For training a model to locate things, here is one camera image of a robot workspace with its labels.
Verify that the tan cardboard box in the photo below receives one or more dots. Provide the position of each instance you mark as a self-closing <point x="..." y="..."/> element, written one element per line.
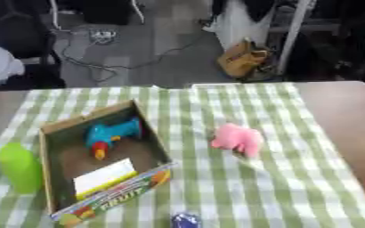
<point x="108" y="196"/>

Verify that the pink soft toy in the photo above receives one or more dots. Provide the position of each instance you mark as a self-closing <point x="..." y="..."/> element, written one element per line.
<point x="237" y="139"/>

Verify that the blue toy drill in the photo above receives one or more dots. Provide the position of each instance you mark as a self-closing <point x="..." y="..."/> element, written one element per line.
<point x="108" y="135"/>

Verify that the tan bag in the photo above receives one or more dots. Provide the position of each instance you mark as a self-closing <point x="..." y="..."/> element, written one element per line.
<point x="240" y="59"/>

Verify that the white yellow card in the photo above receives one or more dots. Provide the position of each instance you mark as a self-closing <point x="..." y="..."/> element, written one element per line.
<point x="102" y="178"/>

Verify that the small blue object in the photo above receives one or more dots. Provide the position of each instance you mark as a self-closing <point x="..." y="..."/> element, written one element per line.
<point x="185" y="221"/>

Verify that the white power strip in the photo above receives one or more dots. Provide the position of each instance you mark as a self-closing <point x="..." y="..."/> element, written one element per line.
<point x="102" y="36"/>

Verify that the white table leg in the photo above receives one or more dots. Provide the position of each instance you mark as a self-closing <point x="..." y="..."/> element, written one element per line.
<point x="293" y="35"/>

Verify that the green plastic cup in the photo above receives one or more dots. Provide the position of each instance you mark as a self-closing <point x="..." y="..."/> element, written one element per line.
<point x="20" y="167"/>

